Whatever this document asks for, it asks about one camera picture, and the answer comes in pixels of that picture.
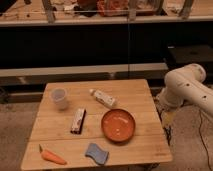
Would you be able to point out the blue sponge cloth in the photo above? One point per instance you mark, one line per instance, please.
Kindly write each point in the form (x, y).
(97, 154)

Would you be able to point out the brown white chocolate bar box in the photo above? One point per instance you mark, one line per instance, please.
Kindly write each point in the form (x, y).
(77, 122)

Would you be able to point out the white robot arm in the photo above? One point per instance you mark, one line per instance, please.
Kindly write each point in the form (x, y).
(186, 83)

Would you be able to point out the orange object on shelf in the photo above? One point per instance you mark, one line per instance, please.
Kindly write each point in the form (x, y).
(112, 7)

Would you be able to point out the white plastic bottle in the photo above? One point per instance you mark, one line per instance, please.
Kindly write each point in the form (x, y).
(102, 97)

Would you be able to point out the long wooden shelf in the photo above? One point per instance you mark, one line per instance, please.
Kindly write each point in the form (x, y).
(85, 12)

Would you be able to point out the orange toy carrot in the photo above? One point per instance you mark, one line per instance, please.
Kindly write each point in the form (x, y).
(49, 156)

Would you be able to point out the translucent plastic cup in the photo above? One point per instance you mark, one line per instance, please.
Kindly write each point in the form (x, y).
(59, 98)

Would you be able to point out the orange ceramic bowl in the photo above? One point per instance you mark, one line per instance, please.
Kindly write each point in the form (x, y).
(118, 125)

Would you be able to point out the black box on right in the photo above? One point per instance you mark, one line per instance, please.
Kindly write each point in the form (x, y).
(183, 55)

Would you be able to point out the wooden table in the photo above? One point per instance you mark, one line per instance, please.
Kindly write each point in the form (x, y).
(52, 127)

